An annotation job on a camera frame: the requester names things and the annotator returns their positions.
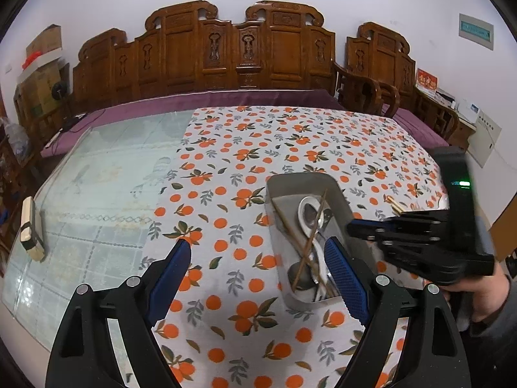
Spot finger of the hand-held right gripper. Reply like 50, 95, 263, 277
346, 209, 451, 244
379, 242, 452, 284

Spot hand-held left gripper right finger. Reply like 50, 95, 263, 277
324, 236, 471, 388

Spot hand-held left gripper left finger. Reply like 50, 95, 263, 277
45, 238, 192, 388

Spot rectangular metal tray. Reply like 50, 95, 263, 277
264, 172, 381, 311

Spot person's right forearm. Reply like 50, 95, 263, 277
464, 269, 517, 388

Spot person's right hand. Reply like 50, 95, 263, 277
445, 262, 513, 325

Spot wooden side table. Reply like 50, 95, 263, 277
446, 103, 478, 152

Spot purple armchair cushion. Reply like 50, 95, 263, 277
383, 107, 450, 147

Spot white telephone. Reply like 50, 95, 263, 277
460, 101, 483, 123

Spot flat black white device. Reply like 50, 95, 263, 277
431, 90, 456, 108

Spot red card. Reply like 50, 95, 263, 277
416, 68, 439, 92

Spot orange fruit print tablecloth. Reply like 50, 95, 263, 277
141, 105, 450, 388

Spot wooden block with black band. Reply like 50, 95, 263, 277
18, 196, 46, 263

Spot carved wooden armchair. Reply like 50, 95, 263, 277
332, 22, 461, 147

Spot carved wooden sofa bench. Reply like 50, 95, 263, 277
69, 0, 345, 116

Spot stack of cardboard boxes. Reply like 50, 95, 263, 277
13, 60, 71, 125

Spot brown cardboard box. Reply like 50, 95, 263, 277
25, 24, 64, 59

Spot white wall cabinet door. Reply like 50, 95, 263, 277
468, 116, 504, 169

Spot grey wall panel box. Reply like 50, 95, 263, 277
458, 13, 495, 52

